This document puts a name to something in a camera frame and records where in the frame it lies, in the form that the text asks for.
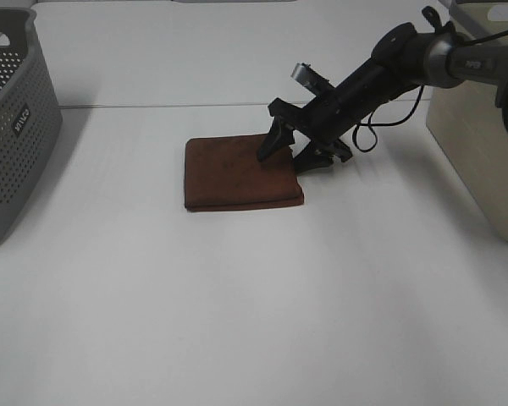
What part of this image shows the grey perforated plastic basket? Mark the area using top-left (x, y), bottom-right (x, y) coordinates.
top-left (0, 8), bottom-right (63, 244)

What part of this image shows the black cable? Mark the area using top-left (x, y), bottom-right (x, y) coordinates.
top-left (351, 25), bottom-right (508, 155)

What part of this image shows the brown towel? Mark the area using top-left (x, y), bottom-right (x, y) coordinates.
top-left (184, 134), bottom-right (304, 212)

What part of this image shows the beige plastic basket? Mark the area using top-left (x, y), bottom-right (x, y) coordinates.
top-left (426, 1), bottom-right (508, 242)

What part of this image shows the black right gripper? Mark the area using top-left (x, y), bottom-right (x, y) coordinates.
top-left (257, 59), bottom-right (400, 174)

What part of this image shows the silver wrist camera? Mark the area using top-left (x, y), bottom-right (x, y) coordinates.
top-left (290, 63), bottom-right (334, 96)

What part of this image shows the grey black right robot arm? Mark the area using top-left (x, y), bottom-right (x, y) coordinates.
top-left (257, 6), bottom-right (508, 173)

